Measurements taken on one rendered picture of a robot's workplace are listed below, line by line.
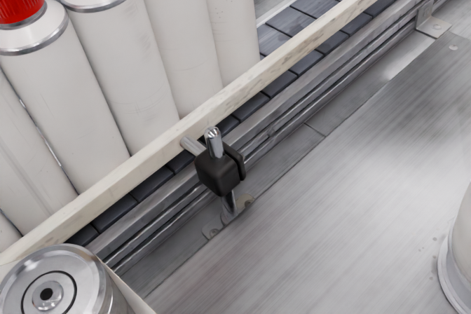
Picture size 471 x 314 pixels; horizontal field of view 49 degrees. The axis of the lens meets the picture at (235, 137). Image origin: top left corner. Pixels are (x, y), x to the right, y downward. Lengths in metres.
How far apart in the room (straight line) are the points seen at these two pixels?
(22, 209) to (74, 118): 0.08
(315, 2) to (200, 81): 0.21
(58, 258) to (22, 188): 0.20
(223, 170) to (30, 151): 0.13
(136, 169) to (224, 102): 0.09
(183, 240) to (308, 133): 0.16
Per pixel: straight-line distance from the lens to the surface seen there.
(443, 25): 0.64
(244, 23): 0.44
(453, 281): 0.37
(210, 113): 0.43
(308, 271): 0.37
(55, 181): 0.40
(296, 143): 0.50
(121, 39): 0.35
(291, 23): 0.56
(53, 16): 0.33
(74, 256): 0.19
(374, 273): 0.38
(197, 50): 0.40
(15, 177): 0.37
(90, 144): 0.38
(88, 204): 0.40
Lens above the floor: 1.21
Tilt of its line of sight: 48 degrees down
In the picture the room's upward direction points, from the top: 11 degrees counter-clockwise
